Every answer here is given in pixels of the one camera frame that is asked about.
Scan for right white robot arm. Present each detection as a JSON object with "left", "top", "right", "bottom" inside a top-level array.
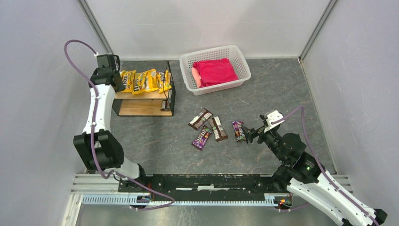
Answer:
[{"left": 243, "top": 127, "right": 387, "bottom": 226}]

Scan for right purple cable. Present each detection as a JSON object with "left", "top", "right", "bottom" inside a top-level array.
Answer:
[{"left": 274, "top": 105, "right": 378, "bottom": 226}]

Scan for brown candy bag lower shelf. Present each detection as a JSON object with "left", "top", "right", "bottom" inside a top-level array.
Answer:
[{"left": 160, "top": 100, "right": 171, "bottom": 112}]

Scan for yellow candy bag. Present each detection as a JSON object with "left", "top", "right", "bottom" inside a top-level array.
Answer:
[
  {"left": 156, "top": 70, "right": 172, "bottom": 93},
  {"left": 144, "top": 69, "right": 159, "bottom": 92}
]

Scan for brown candy bag top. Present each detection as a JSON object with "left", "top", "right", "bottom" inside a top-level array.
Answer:
[{"left": 188, "top": 108, "right": 214, "bottom": 130}]

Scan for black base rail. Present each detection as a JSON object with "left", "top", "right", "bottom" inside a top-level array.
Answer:
[{"left": 118, "top": 174, "right": 290, "bottom": 202}]

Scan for purple cable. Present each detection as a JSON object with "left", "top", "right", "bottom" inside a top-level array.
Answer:
[
  {"left": 274, "top": 105, "right": 378, "bottom": 226},
  {"left": 64, "top": 40, "right": 175, "bottom": 211}
]

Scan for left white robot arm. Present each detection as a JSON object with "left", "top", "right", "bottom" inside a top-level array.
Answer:
[{"left": 73, "top": 54, "right": 146, "bottom": 182}]

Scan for purple brown M&M bag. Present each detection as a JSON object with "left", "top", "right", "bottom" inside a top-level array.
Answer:
[{"left": 231, "top": 121, "right": 246, "bottom": 142}]

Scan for black wire wooden shelf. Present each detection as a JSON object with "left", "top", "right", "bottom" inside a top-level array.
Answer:
[{"left": 112, "top": 60, "right": 176, "bottom": 117}]

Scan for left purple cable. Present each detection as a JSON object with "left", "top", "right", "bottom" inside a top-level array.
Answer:
[{"left": 64, "top": 40, "right": 175, "bottom": 211}]

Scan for brown candy bag middle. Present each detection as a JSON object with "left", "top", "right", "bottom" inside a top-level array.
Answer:
[{"left": 208, "top": 116, "right": 228, "bottom": 142}]

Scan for purple candy bag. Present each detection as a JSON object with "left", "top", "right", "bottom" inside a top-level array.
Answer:
[{"left": 191, "top": 125, "right": 213, "bottom": 151}]

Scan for brown candy bag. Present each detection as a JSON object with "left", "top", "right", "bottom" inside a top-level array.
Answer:
[
  {"left": 188, "top": 108, "right": 214, "bottom": 130},
  {"left": 208, "top": 116, "right": 228, "bottom": 142}
]

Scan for yellow M&M bag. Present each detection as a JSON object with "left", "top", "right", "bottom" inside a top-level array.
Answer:
[
  {"left": 132, "top": 72, "right": 146, "bottom": 95},
  {"left": 120, "top": 70, "right": 136, "bottom": 93}
]

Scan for white plastic basket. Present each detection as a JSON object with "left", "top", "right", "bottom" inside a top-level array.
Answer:
[{"left": 179, "top": 45, "right": 251, "bottom": 96}]

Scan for pink folded cloth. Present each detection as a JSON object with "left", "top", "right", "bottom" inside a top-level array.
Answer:
[{"left": 191, "top": 58, "right": 238, "bottom": 88}]

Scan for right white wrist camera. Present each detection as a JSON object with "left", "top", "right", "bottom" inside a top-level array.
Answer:
[{"left": 263, "top": 110, "right": 285, "bottom": 132}]

